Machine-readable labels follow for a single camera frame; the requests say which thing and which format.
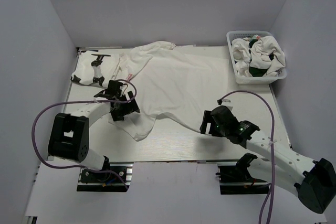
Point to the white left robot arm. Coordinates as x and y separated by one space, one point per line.
70 132

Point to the folded white t-shirt black print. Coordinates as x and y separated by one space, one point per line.
94 68

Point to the white plastic basket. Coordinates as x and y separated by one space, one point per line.
231 35

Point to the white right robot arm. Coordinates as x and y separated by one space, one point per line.
313 182

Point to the white t-shirt green trim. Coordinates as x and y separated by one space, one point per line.
171 84

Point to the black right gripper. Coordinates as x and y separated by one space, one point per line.
208 118

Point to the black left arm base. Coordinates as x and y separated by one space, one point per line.
106 182

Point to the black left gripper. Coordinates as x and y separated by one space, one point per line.
130 107

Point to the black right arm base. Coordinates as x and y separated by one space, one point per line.
234 181

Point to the white t-shirt cartoon print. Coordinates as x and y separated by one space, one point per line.
257 56

